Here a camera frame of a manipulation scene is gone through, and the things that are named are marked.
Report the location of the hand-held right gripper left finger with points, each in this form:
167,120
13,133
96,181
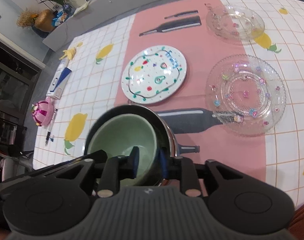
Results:
135,161

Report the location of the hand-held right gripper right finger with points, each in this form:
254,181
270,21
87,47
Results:
163,163

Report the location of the green ceramic bowl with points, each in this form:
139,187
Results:
122,135

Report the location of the orange steel bowl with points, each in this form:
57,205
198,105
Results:
152,117

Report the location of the white painted plate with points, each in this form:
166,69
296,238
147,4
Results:
154,75

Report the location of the large clear glass plate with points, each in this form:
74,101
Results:
245,92

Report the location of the small clear glass plate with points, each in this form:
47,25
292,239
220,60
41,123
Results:
235,22

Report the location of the lemon print checked tablecloth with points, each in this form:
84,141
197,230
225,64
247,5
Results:
97,87

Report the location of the blue binder clip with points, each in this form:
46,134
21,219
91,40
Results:
51,138

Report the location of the pen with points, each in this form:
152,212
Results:
52,122

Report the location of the pink toy case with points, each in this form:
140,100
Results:
43,111

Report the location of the white and blue box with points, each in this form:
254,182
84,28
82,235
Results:
58,83

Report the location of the small white packet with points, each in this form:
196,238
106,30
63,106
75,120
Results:
62,63

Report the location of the yellow banana toy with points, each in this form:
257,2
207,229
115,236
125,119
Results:
68,53

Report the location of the rust red plush cloth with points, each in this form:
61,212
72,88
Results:
303,220

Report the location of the blue snack packets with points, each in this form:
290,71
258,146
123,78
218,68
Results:
60,17

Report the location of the loose papers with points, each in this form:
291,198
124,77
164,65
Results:
82,7

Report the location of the blue glass vase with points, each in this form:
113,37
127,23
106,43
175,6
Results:
68,8

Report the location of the gold vase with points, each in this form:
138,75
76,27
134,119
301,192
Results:
44,20

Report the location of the dried yellow flowers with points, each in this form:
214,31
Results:
26,18

